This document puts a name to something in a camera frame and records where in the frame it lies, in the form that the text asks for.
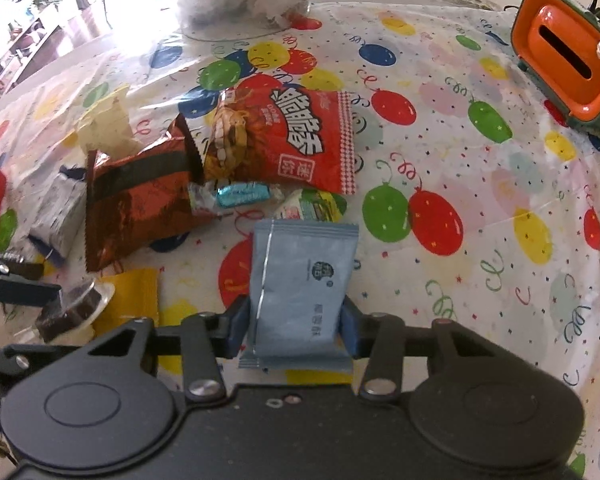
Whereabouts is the brown foil snack packet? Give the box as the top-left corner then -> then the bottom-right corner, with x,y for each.
84,112 -> 206,274

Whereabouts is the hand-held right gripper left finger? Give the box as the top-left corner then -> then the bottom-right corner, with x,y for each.
87,296 -> 254,404

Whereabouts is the white and blue snack packet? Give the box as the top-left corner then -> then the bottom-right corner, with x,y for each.
12,166 -> 89,266

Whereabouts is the yellow snack packet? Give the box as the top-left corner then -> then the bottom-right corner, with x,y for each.
92,267 -> 161,376

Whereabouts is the blue wrapped candy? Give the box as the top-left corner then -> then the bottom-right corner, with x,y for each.
187,181 -> 284,219

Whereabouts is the green and white snack packet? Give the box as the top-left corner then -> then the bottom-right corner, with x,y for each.
272,187 -> 349,224

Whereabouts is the blue-grey snack packet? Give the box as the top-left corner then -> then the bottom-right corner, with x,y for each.
237,218 -> 361,374

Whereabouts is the cream crumpled packet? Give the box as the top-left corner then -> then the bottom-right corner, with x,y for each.
75,85 -> 141,154

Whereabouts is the red snack packet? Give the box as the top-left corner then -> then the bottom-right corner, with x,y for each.
202,85 -> 356,196

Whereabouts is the brownie in clear wrapper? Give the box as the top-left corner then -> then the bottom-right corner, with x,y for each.
15,280 -> 117,344

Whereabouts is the wooden TV console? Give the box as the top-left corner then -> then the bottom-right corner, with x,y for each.
0,10 -> 81,97

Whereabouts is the balloon printed tablecloth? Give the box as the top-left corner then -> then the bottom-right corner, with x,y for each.
0,0 -> 600,480

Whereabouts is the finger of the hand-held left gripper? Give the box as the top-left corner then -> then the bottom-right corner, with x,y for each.
0,344 -> 39,395
0,236 -> 63,308

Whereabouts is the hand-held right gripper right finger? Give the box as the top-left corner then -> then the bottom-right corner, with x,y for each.
337,295 -> 497,404

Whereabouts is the orange and green container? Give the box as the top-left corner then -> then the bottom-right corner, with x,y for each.
510,0 -> 600,134

